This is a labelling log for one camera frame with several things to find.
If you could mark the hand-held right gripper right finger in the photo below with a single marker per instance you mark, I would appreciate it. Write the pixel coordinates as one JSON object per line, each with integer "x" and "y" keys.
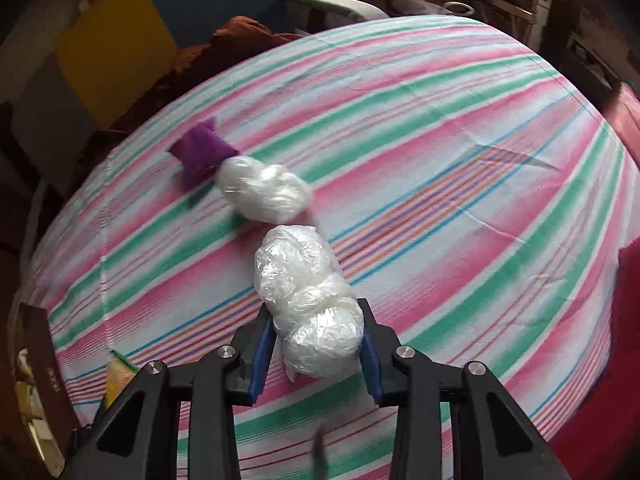
{"x": 372, "y": 370}

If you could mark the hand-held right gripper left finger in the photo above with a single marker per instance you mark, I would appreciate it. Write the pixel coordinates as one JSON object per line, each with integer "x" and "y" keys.
{"x": 260, "y": 360}

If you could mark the white plastic bag bundle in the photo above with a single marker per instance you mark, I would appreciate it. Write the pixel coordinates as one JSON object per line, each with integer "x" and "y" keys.
{"x": 260, "y": 187}
{"x": 310, "y": 310}

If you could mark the brown storage box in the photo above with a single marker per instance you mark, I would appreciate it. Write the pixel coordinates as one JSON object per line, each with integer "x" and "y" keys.
{"x": 42, "y": 360}

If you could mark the yellow green noodle packet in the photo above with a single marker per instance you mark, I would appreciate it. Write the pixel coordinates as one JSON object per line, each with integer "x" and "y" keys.
{"x": 117, "y": 377}

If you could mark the striped bed sheet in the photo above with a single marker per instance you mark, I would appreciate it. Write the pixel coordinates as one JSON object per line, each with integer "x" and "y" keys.
{"x": 450, "y": 185}

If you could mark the purple snack packet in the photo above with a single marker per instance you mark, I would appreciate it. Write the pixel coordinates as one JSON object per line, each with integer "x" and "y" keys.
{"x": 200, "y": 152}

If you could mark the grey foam panel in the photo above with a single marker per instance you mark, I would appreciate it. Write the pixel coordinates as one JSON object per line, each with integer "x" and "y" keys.
{"x": 55, "y": 120}

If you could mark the brown blanket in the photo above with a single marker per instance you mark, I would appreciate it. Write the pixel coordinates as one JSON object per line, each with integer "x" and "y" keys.
{"x": 240, "y": 35}

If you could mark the yellow foam panel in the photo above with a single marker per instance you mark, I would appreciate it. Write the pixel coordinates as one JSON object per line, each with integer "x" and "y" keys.
{"x": 110, "y": 45}

